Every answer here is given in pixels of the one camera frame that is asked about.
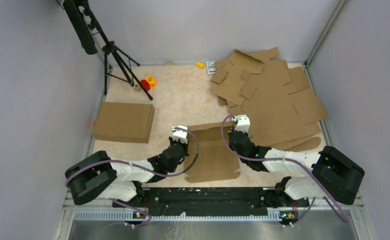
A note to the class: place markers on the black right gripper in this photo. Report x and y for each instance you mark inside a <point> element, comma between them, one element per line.
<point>231,146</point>

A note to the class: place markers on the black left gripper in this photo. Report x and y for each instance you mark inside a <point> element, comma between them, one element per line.
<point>185,146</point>

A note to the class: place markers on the cardboard box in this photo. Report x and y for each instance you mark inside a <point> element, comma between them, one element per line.
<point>215,162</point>
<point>124,122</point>

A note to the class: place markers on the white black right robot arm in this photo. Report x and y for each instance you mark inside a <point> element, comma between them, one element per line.
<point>327,173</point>

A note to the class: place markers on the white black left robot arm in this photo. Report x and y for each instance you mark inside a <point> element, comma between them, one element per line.
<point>101,177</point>

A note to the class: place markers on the folded closed cardboard box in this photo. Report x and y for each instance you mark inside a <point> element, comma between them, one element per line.
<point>124,122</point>

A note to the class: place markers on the playing card box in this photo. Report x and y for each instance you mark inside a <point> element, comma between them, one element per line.
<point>211,67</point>

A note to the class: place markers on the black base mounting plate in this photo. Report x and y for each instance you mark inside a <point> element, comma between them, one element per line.
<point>213,201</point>

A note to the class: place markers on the cardboard sheet pile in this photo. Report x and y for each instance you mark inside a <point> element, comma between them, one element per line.
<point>283,109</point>

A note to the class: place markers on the small wooden cube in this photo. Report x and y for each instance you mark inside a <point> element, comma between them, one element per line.
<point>137,88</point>

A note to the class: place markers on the red round toy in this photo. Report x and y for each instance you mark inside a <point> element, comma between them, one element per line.
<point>146,85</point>

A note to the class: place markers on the orange round toy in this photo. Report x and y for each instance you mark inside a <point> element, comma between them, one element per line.
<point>151,81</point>

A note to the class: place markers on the yellow block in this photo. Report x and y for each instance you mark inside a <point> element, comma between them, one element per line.
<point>200,64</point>

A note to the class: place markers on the small wooden block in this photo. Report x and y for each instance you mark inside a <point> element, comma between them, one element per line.
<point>169,63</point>

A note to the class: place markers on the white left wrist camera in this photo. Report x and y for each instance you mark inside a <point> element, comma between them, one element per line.
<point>179,134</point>

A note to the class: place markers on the aluminium frame rail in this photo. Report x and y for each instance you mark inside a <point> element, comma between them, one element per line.
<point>103,219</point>

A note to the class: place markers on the black camera tripod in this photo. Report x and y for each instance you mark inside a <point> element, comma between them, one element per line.
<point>86,27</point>

